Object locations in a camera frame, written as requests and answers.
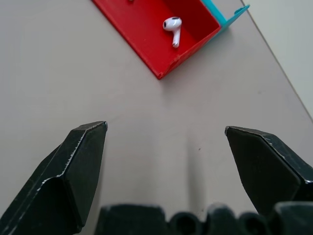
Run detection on red plastic tray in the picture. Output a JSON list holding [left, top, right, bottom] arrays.
[[91, 0, 222, 80]]

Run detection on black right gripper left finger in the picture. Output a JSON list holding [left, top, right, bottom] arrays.
[[0, 120, 109, 235]]

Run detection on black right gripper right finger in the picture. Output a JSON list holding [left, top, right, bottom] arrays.
[[224, 126, 313, 215]]

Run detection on teal plastic tray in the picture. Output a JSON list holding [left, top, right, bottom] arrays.
[[201, 0, 251, 33]]

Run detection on white earbud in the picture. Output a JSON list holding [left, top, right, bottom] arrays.
[[162, 16, 183, 48]]

